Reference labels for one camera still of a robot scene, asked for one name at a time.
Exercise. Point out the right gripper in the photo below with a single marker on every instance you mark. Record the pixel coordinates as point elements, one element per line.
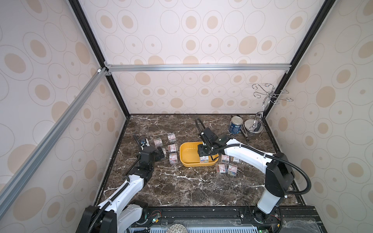
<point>203,150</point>

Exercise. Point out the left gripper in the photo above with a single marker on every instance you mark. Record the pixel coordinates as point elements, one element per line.
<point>159,157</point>

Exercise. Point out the yellow plastic storage tray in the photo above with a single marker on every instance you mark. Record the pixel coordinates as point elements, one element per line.
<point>190,158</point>

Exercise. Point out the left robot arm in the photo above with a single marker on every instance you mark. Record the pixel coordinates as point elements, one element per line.
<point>117,213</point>

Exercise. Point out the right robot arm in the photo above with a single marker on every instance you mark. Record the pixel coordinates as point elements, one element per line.
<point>278,170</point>

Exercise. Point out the blue tin can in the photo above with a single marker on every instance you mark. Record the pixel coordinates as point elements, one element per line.
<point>235,125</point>

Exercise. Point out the chrome hook stand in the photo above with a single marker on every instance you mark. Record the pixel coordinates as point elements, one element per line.
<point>267,91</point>

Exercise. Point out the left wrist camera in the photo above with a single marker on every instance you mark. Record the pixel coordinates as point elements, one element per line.
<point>144,142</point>

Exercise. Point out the horizontal aluminium rail back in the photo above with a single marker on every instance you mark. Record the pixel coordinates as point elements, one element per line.
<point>198,67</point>

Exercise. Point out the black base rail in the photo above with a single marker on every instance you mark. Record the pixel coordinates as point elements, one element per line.
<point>221,219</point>

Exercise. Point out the aluminium rail left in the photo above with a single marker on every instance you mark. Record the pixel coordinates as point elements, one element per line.
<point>32,163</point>

